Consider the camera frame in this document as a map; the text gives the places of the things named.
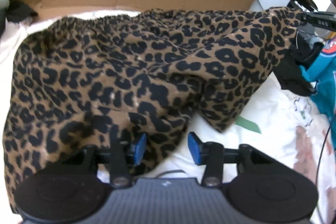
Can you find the folded black clothes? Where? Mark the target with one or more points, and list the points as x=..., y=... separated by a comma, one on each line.
x=294, y=77

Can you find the leopard print pants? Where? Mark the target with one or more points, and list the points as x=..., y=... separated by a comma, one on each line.
x=131, y=69

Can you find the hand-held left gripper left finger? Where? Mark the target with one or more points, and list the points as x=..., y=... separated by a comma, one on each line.
x=139, y=148

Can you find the cream bear print blanket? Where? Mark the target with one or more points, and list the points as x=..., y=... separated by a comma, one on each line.
x=275, y=113

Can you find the small black cloth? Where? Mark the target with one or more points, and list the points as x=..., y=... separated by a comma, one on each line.
x=21, y=11

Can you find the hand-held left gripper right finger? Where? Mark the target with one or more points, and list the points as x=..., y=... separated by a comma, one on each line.
x=195, y=148

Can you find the teal printed garment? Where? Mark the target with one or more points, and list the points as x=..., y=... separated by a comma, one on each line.
x=323, y=77

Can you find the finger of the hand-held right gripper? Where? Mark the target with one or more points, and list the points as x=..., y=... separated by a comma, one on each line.
x=307, y=19

